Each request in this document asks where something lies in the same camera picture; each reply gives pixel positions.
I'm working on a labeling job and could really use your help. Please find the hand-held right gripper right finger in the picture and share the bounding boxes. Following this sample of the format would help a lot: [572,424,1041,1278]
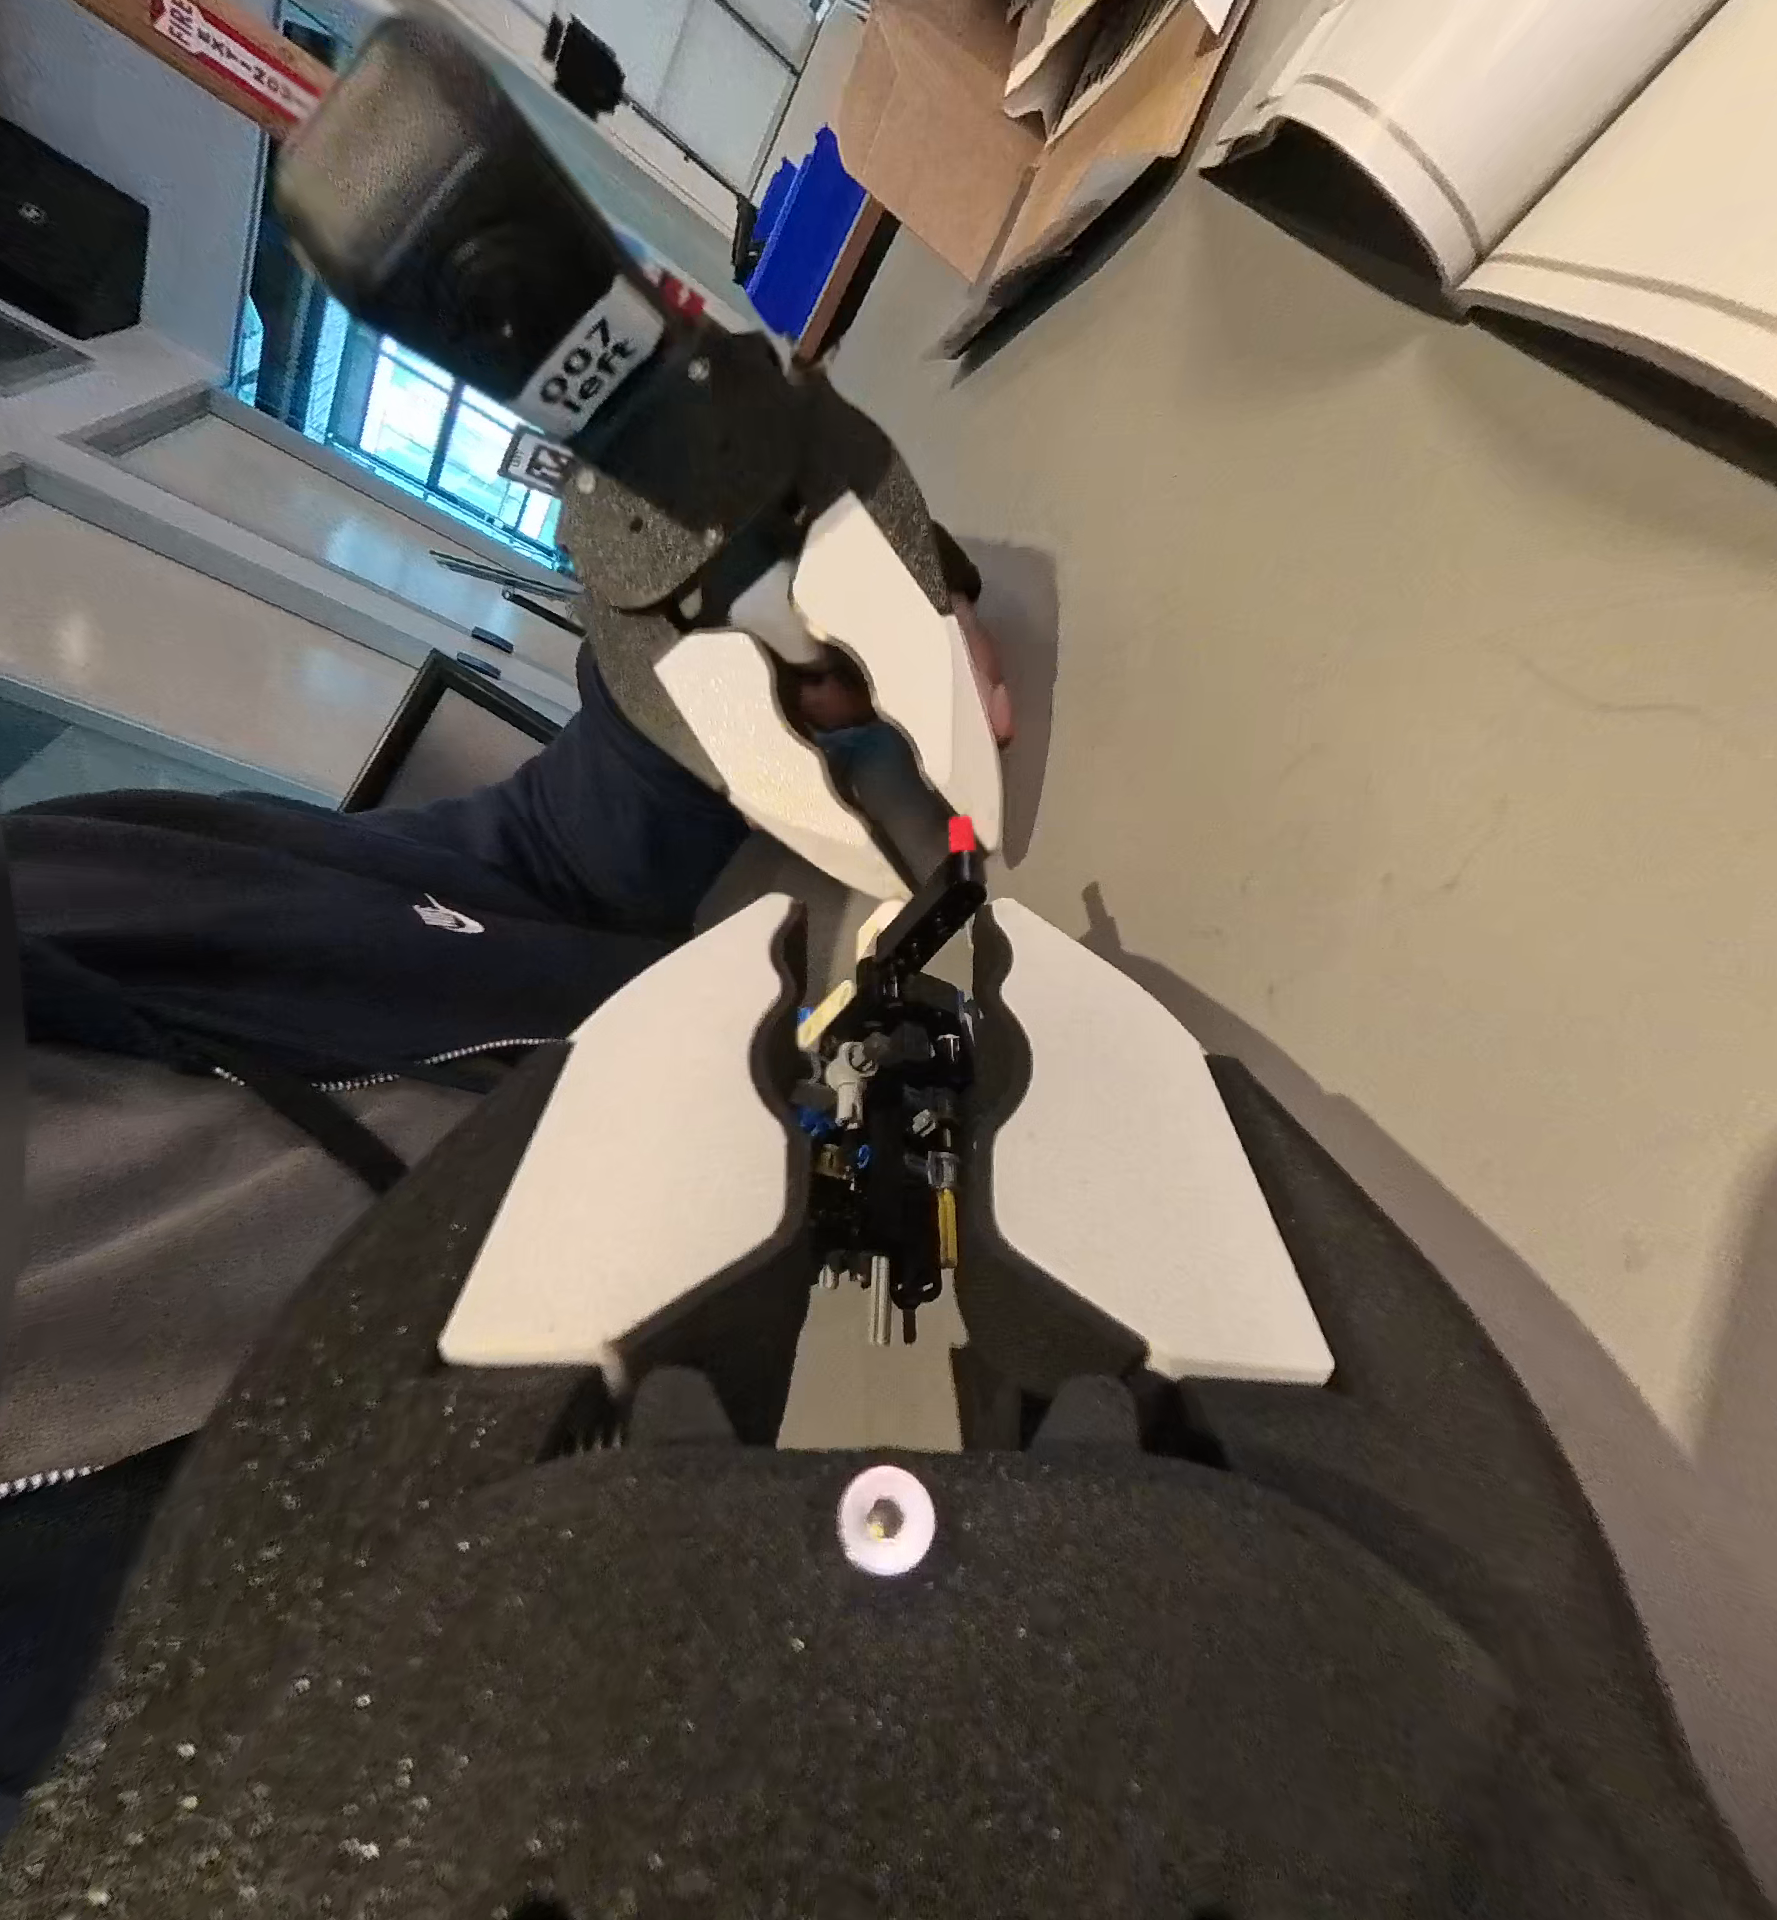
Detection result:
[963,901,1337,1390]

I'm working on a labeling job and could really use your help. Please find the wooden beam red sticker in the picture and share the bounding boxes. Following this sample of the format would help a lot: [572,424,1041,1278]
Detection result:
[79,0,339,139]

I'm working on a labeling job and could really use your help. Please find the person's left hand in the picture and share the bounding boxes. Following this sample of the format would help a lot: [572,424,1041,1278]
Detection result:
[960,618,1019,746]

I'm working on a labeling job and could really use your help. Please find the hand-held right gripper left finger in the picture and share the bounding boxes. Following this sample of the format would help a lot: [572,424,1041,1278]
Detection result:
[439,895,816,1390]

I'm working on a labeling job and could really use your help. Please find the partly built lego model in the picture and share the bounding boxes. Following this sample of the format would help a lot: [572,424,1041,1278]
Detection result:
[790,838,990,1347]

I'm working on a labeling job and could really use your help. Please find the person's left forearm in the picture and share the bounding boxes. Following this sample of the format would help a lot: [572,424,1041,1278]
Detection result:
[348,652,752,940]

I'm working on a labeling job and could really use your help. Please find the brown cardboard box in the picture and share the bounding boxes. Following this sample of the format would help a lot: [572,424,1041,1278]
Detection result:
[836,0,1253,358]

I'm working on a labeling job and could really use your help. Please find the black speaker box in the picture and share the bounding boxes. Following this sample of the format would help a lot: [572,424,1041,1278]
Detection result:
[0,117,152,342]

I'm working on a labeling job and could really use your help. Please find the lego instruction booklet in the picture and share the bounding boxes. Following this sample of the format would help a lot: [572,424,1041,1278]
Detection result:
[1200,0,1777,519]

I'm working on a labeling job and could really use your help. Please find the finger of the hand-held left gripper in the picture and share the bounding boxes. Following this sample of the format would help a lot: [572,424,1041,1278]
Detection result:
[790,496,1010,870]
[656,630,911,904]

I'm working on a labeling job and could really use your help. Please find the blue storage bins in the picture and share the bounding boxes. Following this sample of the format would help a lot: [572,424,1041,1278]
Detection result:
[745,125,870,339]

